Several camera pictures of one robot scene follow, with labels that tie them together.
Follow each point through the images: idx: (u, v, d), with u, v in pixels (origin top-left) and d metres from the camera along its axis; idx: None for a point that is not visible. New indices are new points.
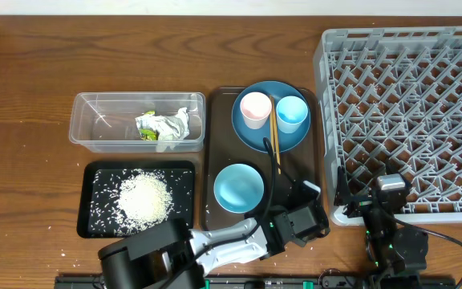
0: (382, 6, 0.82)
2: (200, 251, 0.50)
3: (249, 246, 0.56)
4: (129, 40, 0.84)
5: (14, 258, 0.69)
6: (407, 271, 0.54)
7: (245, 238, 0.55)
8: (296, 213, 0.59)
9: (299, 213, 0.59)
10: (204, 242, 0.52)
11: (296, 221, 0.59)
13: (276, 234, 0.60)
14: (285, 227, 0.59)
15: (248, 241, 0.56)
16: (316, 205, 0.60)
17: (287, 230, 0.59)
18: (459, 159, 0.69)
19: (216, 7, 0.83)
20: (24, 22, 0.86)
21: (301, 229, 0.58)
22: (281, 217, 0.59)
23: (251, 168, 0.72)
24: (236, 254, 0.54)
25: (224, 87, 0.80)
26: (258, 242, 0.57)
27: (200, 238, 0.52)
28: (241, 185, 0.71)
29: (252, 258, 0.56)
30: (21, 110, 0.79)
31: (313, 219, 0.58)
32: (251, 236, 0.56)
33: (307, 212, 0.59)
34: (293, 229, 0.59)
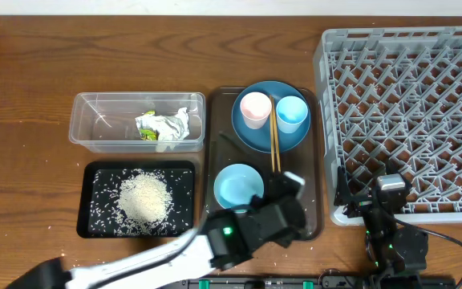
0: (382, 7, 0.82)
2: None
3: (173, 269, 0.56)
4: (129, 40, 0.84)
5: (14, 259, 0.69)
6: (407, 270, 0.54)
7: (168, 261, 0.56)
8: (261, 217, 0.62)
9: (265, 217, 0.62)
10: (91, 281, 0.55)
11: (261, 223, 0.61)
13: (239, 239, 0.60)
14: (251, 230, 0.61)
15: (172, 263, 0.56)
16: (284, 206, 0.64)
17: (253, 235, 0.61)
18: (459, 159, 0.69)
19: (216, 7, 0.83)
20: (24, 22, 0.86)
21: (268, 234, 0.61)
22: (247, 220, 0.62)
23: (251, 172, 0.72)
24: (158, 279, 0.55)
25: (224, 87, 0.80)
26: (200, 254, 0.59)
27: (89, 276, 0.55)
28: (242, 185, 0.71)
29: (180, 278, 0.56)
30: (21, 110, 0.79)
31: (279, 219, 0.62)
32: (180, 255, 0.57)
33: (277, 213, 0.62)
34: (259, 233, 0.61)
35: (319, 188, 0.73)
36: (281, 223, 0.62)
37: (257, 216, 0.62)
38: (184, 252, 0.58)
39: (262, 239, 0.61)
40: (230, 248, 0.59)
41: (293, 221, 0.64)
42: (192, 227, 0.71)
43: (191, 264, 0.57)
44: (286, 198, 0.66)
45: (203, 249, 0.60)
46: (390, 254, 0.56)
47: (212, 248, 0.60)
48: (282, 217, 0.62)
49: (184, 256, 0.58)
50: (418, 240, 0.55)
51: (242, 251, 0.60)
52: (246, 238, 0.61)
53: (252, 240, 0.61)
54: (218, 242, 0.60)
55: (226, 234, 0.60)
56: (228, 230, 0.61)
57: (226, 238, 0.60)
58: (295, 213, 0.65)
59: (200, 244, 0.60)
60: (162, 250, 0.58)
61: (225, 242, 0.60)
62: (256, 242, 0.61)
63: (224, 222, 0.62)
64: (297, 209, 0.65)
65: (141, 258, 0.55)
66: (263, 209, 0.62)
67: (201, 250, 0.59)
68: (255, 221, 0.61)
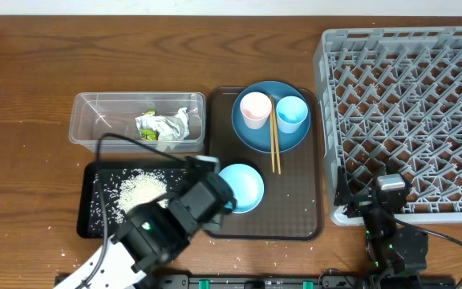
0: (382, 7, 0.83)
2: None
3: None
4: (129, 40, 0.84)
5: (14, 259, 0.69)
6: (407, 271, 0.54)
7: (85, 282, 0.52)
8: (188, 196, 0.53)
9: (193, 194, 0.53)
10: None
11: (191, 202, 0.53)
13: (168, 225, 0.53)
14: (180, 214, 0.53)
15: (89, 284, 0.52)
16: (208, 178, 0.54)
17: (184, 218, 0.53)
18: (459, 159, 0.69)
19: (216, 7, 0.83)
20: (24, 22, 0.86)
21: (200, 212, 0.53)
22: (172, 205, 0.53)
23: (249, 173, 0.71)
24: None
25: (224, 87, 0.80)
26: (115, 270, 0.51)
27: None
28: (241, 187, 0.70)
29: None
30: (21, 110, 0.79)
31: (208, 193, 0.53)
32: (98, 274, 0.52)
33: (201, 189, 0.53)
34: (191, 213, 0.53)
35: (319, 187, 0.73)
36: (209, 198, 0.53)
37: (183, 197, 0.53)
38: (101, 268, 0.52)
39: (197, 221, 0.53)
40: (158, 243, 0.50)
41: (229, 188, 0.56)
42: None
43: (111, 278, 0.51)
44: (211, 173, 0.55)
45: (116, 258, 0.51)
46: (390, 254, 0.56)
47: (138, 246, 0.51)
48: (208, 190, 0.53)
49: (103, 272, 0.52)
50: (418, 240, 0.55)
51: (175, 238, 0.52)
52: (177, 221, 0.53)
53: (182, 224, 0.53)
54: (142, 241, 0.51)
55: (148, 231, 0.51)
56: (147, 226, 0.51)
57: (149, 234, 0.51)
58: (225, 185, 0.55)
59: (117, 256, 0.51)
60: (83, 270, 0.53)
61: (150, 238, 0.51)
62: (189, 224, 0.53)
63: (135, 222, 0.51)
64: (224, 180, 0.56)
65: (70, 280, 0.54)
66: (190, 189, 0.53)
67: (118, 263, 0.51)
68: (180, 203, 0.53)
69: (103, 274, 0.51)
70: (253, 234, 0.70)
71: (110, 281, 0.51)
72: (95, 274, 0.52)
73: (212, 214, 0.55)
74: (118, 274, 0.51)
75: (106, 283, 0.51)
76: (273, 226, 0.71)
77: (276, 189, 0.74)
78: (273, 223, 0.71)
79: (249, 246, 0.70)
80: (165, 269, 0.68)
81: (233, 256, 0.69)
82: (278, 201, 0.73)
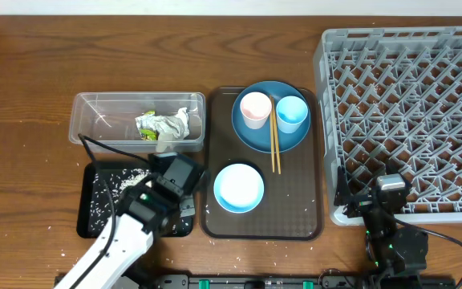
0: (382, 7, 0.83)
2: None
3: (114, 257, 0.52)
4: (129, 40, 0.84)
5: (14, 259, 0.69)
6: (407, 271, 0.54)
7: (104, 253, 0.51)
8: (170, 171, 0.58)
9: (173, 168, 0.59)
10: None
11: (175, 175, 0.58)
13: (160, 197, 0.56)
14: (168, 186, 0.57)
15: (109, 254, 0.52)
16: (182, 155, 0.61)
17: (173, 188, 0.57)
18: (459, 159, 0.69)
19: (216, 7, 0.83)
20: (24, 22, 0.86)
21: (184, 180, 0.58)
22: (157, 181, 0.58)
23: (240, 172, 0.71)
24: (106, 274, 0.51)
25: (224, 87, 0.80)
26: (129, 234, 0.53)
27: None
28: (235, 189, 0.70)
29: (135, 255, 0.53)
30: (21, 110, 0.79)
31: (188, 164, 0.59)
32: (114, 242, 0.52)
33: (180, 161, 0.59)
34: (176, 184, 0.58)
35: (319, 187, 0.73)
36: (189, 166, 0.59)
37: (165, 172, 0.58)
38: (115, 237, 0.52)
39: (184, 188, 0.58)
40: (156, 206, 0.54)
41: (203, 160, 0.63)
42: (192, 227, 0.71)
43: (127, 242, 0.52)
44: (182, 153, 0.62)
45: (129, 226, 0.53)
46: (390, 254, 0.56)
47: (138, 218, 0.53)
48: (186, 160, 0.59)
49: (119, 240, 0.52)
50: (418, 240, 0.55)
51: (168, 203, 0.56)
52: (166, 192, 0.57)
53: (172, 193, 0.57)
54: (141, 210, 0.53)
55: (146, 199, 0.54)
56: (143, 197, 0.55)
57: (147, 201, 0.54)
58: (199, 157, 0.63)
59: (127, 224, 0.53)
60: (95, 246, 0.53)
61: (148, 205, 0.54)
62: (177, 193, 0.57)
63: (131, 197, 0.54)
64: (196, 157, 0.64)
65: (82, 261, 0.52)
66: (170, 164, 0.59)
67: (131, 229, 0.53)
68: (165, 177, 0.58)
69: (119, 242, 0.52)
70: (253, 234, 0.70)
71: (127, 246, 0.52)
72: (111, 244, 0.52)
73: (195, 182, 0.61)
74: (132, 238, 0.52)
75: (123, 249, 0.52)
76: (272, 225, 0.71)
77: (276, 188, 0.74)
78: (273, 223, 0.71)
79: (249, 247, 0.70)
80: (164, 269, 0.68)
81: (233, 256, 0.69)
82: (278, 201, 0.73)
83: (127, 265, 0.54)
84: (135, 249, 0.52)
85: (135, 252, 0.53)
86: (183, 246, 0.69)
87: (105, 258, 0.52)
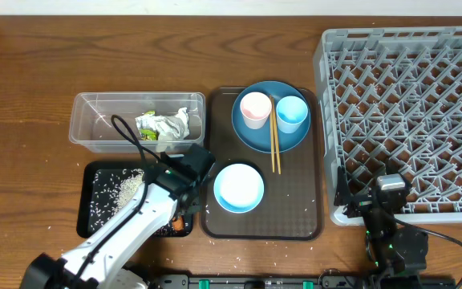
0: (382, 7, 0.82)
2: (82, 266, 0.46)
3: (145, 215, 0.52)
4: (129, 40, 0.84)
5: (14, 259, 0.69)
6: (407, 270, 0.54)
7: (138, 209, 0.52)
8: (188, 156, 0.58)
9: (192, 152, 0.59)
10: (83, 254, 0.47)
11: (192, 160, 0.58)
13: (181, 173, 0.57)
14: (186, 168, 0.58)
15: (142, 212, 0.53)
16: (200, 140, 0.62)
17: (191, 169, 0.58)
18: (459, 159, 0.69)
19: (216, 7, 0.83)
20: (24, 22, 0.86)
21: (201, 164, 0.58)
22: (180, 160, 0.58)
23: (241, 169, 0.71)
24: (136, 231, 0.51)
25: (224, 87, 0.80)
26: (158, 198, 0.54)
27: (79, 253, 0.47)
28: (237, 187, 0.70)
29: (162, 218, 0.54)
30: (21, 110, 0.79)
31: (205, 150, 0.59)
32: (146, 203, 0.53)
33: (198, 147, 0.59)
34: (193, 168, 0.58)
35: (319, 187, 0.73)
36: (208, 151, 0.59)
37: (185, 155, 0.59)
38: (147, 198, 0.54)
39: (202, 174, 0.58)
40: (180, 181, 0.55)
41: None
42: (192, 227, 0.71)
43: (159, 202, 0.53)
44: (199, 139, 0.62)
45: (160, 190, 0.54)
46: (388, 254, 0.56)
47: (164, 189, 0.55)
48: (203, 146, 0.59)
49: (150, 202, 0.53)
50: (417, 241, 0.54)
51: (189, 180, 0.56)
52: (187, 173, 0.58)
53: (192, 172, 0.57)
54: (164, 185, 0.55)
55: (170, 173, 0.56)
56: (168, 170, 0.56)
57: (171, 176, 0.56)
58: None
59: (157, 188, 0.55)
60: (127, 207, 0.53)
61: (172, 179, 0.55)
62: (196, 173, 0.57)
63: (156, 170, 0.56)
64: None
65: (114, 219, 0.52)
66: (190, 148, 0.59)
67: (161, 194, 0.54)
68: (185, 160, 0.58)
69: (150, 203, 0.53)
70: (253, 234, 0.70)
71: (157, 206, 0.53)
72: (144, 204, 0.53)
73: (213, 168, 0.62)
74: (161, 199, 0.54)
75: (154, 209, 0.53)
76: (273, 225, 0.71)
77: (276, 189, 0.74)
78: (273, 223, 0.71)
79: (249, 246, 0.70)
80: (164, 269, 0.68)
81: (233, 256, 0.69)
82: (278, 201, 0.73)
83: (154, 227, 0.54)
84: (165, 210, 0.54)
85: (163, 216, 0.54)
86: (183, 246, 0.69)
87: (138, 215, 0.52)
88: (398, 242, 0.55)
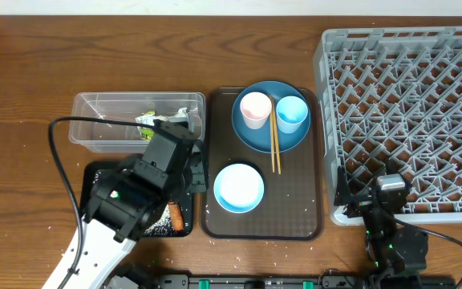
0: (382, 7, 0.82)
2: None
3: (84, 272, 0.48)
4: (129, 40, 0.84)
5: (15, 259, 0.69)
6: (408, 270, 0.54)
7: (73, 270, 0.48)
8: (149, 152, 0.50)
9: (153, 148, 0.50)
10: None
11: (155, 156, 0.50)
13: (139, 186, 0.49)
14: (149, 171, 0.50)
15: (79, 270, 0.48)
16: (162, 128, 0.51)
17: (152, 174, 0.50)
18: (459, 159, 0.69)
19: (216, 7, 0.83)
20: (24, 22, 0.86)
21: (165, 163, 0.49)
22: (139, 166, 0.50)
23: (239, 169, 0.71)
24: None
25: (224, 87, 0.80)
26: (97, 248, 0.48)
27: None
28: (232, 191, 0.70)
29: (111, 263, 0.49)
30: (21, 110, 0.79)
31: (167, 140, 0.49)
32: (83, 255, 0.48)
33: (156, 139, 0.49)
34: (157, 168, 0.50)
35: (319, 188, 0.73)
36: (168, 144, 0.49)
37: (143, 155, 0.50)
38: (84, 250, 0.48)
39: (169, 170, 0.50)
40: (131, 204, 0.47)
41: (190, 134, 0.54)
42: (192, 227, 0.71)
43: (98, 256, 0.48)
44: (164, 124, 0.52)
45: (98, 235, 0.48)
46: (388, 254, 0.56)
47: (115, 216, 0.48)
48: (164, 137, 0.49)
49: (89, 253, 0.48)
50: (417, 240, 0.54)
51: (149, 194, 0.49)
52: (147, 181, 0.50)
53: (155, 177, 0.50)
54: (117, 210, 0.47)
55: (119, 196, 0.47)
56: (115, 194, 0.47)
57: (122, 198, 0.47)
58: (183, 131, 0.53)
59: (96, 233, 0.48)
60: (66, 259, 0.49)
61: (121, 203, 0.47)
62: (160, 178, 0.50)
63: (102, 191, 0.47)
64: (182, 129, 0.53)
65: (53, 278, 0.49)
66: (147, 145, 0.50)
67: (100, 241, 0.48)
68: (143, 160, 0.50)
69: (88, 254, 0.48)
70: (253, 234, 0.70)
71: (98, 259, 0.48)
72: (81, 258, 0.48)
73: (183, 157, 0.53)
74: (102, 249, 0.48)
75: (95, 262, 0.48)
76: (272, 226, 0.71)
77: (276, 189, 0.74)
78: (273, 223, 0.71)
79: (249, 246, 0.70)
80: (164, 269, 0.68)
81: (233, 256, 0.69)
82: (278, 201, 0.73)
83: (107, 270, 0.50)
84: (107, 260, 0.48)
85: (107, 263, 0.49)
86: (183, 246, 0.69)
87: (75, 274, 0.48)
88: (397, 242, 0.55)
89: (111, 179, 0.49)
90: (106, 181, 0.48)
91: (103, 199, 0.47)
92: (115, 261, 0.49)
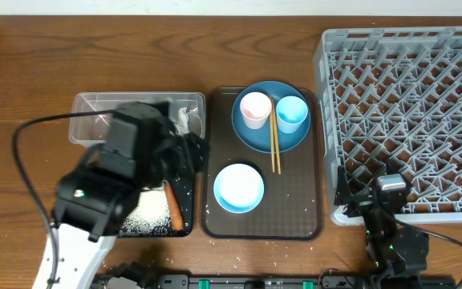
0: (382, 7, 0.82)
2: None
3: (65, 278, 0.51)
4: (129, 40, 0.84)
5: (15, 259, 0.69)
6: (407, 272, 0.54)
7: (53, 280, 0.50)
8: (110, 141, 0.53)
9: (113, 137, 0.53)
10: None
11: (117, 145, 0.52)
13: (103, 180, 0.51)
14: (115, 161, 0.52)
15: (58, 277, 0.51)
16: (119, 116, 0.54)
17: (119, 163, 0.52)
18: (459, 159, 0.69)
19: (216, 7, 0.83)
20: (23, 22, 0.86)
21: (129, 149, 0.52)
22: (102, 159, 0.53)
23: (234, 170, 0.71)
24: None
25: (224, 87, 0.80)
26: (73, 252, 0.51)
27: None
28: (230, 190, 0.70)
29: (91, 266, 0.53)
30: (21, 110, 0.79)
31: (126, 124, 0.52)
32: (61, 262, 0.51)
33: (116, 127, 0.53)
34: (121, 156, 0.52)
35: (319, 188, 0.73)
36: (129, 129, 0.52)
37: (105, 144, 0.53)
38: (62, 257, 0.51)
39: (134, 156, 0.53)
40: (100, 198, 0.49)
41: (151, 112, 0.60)
42: (192, 227, 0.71)
43: (76, 259, 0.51)
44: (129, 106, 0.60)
45: (70, 239, 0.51)
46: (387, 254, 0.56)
47: (84, 214, 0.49)
48: (123, 124, 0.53)
49: (66, 259, 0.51)
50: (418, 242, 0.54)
51: (119, 185, 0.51)
52: (114, 170, 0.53)
53: (121, 165, 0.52)
54: (84, 209, 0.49)
55: (84, 194, 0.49)
56: (79, 193, 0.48)
57: (88, 195, 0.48)
58: (145, 111, 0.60)
59: (68, 238, 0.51)
60: (44, 271, 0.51)
61: (89, 201, 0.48)
62: (127, 164, 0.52)
63: (65, 193, 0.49)
64: (143, 109, 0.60)
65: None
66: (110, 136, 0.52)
67: (74, 244, 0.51)
68: (107, 151, 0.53)
69: (66, 260, 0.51)
70: (253, 234, 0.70)
71: (76, 262, 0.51)
72: (58, 265, 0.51)
73: (147, 140, 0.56)
74: (77, 252, 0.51)
75: (74, 266, 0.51)
76: (273, 226, 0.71)
77: (276, 189, 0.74)
78: (273, 223, 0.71)
79: (249, 247, 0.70)
80: (164, 270, 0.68)
81: (233, 256, 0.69)
82: (278, 201, 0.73)
83: (89, 274, 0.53)
84: (85, 262, 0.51)
85: (87, 266, 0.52)
86: (183, 246, 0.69)
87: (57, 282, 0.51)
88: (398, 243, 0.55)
89: (74, 177, 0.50)
90: (69, 181, 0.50)
91: (69, 201, 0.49)
92: (94, 262, 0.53)
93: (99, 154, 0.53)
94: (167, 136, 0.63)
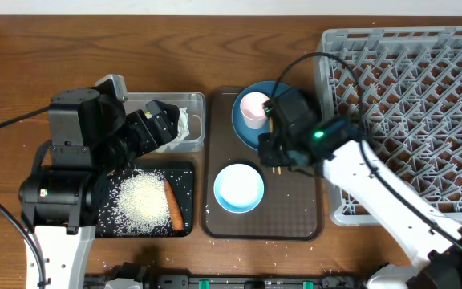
0: (381, 7, 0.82)
2: None
3: (56, 277, 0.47)
4: (129, 40, 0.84)
5: (15, 258, 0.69)
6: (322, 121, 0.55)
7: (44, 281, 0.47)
8: (57, 132, 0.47)
9: (58, 128, 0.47)
10: None
11: (66, 135, 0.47)
13: (65, 172, 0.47)
14: (67, 152, 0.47)
15: (48, 278, 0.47)
16: (55, 102, 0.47)
17: (74, 152, 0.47)
18: (459, 159, 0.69)
19: (216, 7, 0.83)
20: (23, 22, 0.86)
21: (79, 136, 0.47)
22: (54, 152, 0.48)
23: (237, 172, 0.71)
24: None
25: (224, 87, 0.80)
26: (56, 250, 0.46)
27: None
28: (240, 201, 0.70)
29: (81, 258, 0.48)
30: (21, 111, 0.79)
31: (65, 111, 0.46)
32: (46, 263, 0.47)
33: (54, 115, 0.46)
34: (73, 145, 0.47)
35: (319, 188, 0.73)
36: (70, 116, 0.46)
37: (53, 139, 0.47)
38: (45, 258, 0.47)
39: (87, 141, 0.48)
40: (64, 192, 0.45)
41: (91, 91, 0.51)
42: (192, 227, 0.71)
43: (62, 257, 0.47)
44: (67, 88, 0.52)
45: (51, 238, 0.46)
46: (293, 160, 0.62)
47: (56, 211, 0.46)
48: (61, 111, 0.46)
49: (51, 258, 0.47)
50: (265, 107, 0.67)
51: (80, 174, 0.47)
52: (71, 163, 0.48)
53: (75, 154, 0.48)
54: (54, 205, 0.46)
55: (48, 191, 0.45)
56: (44, 192, 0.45)
57: (53, 193, 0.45)
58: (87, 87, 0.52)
59: (48, 237, 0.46)
60: (33, 275, 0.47)
61: (55, 197, 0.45)
62: (81, 152, 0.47)
63: (28, 195, 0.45)
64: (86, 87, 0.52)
65: None
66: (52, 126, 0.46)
67: (56, 242, 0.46)
68: (56, 145, 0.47)
69: (52, 261, 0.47)
70: (253, 234, 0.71)
71: (63, 260, 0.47)
72: (46, 266, 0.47)
73: (95, 120, 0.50)
74: (62, 249, 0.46)
75: (62, 264, 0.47)
76: (272, 225, 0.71)
77: (276, 189, 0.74)
78: (273, 223, 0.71)
79: (249, 246, 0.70)
80: (165, 270, 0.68)
81: (233, 256, 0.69)
82: (278, 201, 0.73)
83: (83, 266, 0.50)
84: (72, 257, 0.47)
85: (78, 258, 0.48)
86: (183, 246, 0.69)
87: (49, 283, 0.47)
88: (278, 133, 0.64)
89: (34, 178, 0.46)
90: (29, 182, 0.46)
91: (38, 202, 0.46)
92: (81, 253, 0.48)
93: (50, 150, 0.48)
94: (120, 114, 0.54)
